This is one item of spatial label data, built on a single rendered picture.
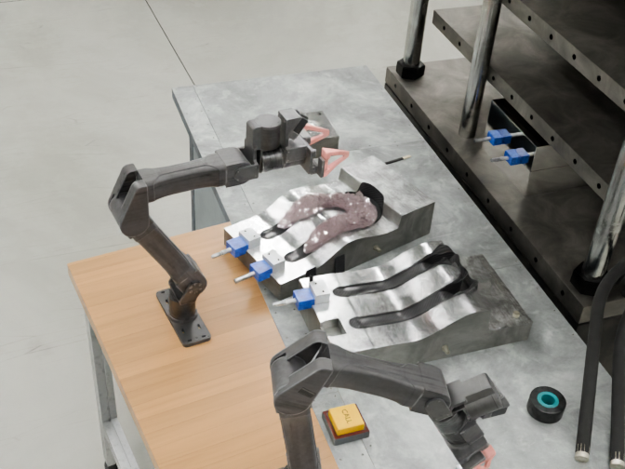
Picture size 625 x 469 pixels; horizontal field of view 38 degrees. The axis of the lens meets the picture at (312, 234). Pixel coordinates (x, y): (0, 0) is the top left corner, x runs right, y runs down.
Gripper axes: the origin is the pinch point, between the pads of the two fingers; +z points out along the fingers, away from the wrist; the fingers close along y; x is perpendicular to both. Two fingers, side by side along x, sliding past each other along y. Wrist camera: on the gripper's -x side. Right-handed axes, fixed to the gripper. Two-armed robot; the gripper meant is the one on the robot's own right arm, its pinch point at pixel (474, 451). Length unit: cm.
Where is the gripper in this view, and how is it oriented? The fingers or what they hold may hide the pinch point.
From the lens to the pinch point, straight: 183.5
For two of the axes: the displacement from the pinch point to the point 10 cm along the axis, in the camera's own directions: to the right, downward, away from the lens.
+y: -3.9, -5.9, 7.1
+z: 4.2, 5.7, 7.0
